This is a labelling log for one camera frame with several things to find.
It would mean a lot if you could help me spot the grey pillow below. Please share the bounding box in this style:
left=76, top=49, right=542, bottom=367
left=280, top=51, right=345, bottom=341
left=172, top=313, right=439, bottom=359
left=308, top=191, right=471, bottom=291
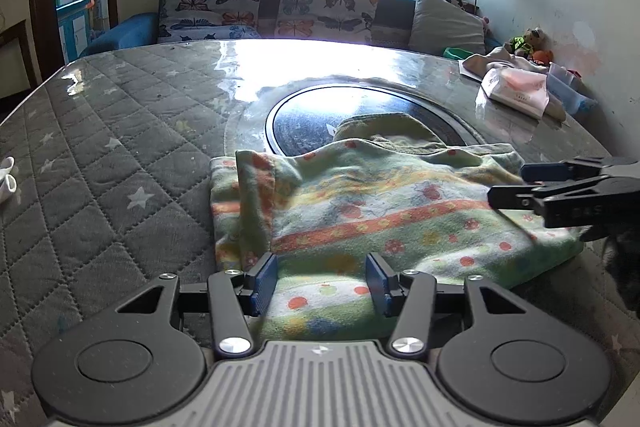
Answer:
left=409, top=0, right=487, bottom=56

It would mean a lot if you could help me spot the stuffed toy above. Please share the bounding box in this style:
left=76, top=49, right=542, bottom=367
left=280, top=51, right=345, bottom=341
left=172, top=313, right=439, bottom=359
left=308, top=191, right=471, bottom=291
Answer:
left=507, top=27, right=548, bottom=60

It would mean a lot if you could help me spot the dark wooden chair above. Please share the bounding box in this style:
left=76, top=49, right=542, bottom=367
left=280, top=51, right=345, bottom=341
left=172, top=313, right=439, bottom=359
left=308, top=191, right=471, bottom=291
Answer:
left=0, top=19, right=42, bottom=110

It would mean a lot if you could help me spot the butterfly print pillow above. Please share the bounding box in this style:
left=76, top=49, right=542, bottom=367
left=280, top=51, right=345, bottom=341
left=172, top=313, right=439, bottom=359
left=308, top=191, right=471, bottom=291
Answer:
left=274, top=0, right=381, bottom=46
left=157, top=0, right=262, bottom=44

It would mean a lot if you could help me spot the green patterned children's garment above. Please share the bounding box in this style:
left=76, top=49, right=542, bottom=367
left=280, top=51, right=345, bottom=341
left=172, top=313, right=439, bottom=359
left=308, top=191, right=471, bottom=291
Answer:
left=209, top=112, right=586, bottom=344

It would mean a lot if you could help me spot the pale pink cloth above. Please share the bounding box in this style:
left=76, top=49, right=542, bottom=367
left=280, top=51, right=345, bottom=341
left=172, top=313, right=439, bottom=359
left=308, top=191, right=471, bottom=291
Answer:
left=459, top=47, right=551, bottom=84

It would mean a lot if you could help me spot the black round glass turntable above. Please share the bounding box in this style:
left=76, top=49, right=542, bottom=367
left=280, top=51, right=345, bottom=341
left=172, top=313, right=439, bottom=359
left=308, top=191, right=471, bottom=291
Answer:
left=265, top=86, right=488, bottom=158

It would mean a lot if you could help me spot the blue cabinet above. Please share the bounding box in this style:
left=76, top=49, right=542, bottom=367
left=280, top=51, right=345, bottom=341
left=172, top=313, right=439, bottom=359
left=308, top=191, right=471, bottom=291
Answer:
left=56, top=0, right=109, bottom=62

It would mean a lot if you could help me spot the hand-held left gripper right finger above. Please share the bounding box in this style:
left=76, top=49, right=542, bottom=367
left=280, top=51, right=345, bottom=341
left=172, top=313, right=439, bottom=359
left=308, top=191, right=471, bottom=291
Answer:
left=365, top=252, right=532, bottom=357

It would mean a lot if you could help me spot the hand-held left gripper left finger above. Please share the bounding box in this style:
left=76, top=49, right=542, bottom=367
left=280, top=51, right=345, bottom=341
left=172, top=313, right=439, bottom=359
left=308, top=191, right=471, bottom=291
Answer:
left=116, top=252, right=279, bottom=357

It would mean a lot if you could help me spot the blue plastic container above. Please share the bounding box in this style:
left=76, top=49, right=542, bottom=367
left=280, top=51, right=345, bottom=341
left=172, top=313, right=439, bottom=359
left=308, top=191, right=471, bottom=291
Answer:
left=546, top=62, right=599, bottom=116

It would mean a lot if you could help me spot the pink white tissue pack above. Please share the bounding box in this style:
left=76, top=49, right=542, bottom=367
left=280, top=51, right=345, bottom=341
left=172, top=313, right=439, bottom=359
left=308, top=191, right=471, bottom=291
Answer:
left=479, top=68, right=550, bottom=120

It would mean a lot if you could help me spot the white small object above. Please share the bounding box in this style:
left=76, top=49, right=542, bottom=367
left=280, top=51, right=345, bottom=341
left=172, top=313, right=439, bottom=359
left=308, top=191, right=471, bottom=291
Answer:
left=0, top=157, right=19, bottom=204

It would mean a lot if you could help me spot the blue sofa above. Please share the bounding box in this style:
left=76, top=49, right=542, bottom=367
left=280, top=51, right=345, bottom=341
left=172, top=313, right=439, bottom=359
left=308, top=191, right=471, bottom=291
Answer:
left=80, top=0, right=501, bottom=58

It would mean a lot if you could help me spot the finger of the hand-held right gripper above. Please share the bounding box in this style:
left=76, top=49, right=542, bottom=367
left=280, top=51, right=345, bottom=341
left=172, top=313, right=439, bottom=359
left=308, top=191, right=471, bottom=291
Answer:
left=487, top=179, right=608, bottom=214
left=520, top=159, right=608, bottom=186

